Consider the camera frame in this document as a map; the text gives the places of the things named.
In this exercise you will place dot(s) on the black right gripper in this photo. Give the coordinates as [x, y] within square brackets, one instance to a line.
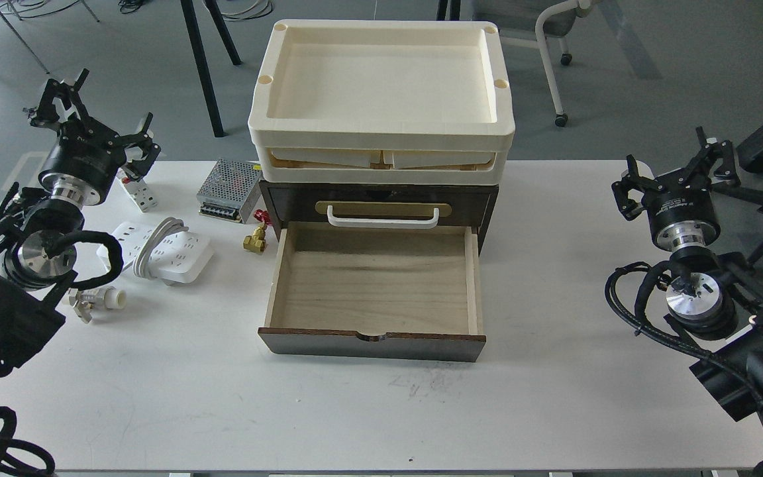
[679, 205]

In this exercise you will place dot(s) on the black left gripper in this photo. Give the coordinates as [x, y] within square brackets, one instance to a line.
[78, 157]

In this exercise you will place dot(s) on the white power strip with cable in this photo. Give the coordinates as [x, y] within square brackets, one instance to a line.
[168, 251]

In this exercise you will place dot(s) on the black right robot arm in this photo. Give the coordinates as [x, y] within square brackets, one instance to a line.
[698, 303]

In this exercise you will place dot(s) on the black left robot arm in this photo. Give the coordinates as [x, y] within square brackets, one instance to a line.
[45, 250]

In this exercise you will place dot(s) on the white circuit breaker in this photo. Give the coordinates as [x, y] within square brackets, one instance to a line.
[138, 191]

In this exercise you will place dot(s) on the grey metal chair legs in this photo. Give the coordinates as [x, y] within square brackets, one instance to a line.
[10, 9]

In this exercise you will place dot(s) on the metal mesh power supply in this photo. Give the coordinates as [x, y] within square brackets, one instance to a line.
[231, 190]

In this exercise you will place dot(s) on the white plastic pipe valve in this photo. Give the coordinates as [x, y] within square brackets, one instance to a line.
[106, 298]

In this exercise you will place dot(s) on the black table leg stand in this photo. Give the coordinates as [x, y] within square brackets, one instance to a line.
[202, 66]

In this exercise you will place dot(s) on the cream plastic tray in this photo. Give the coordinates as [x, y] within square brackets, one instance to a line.
[383, 102]

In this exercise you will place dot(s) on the open wooden drawer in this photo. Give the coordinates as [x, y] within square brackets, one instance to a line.
[380, 293]

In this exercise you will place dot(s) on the brass valve red handle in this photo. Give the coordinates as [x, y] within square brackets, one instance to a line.
[256, 242]

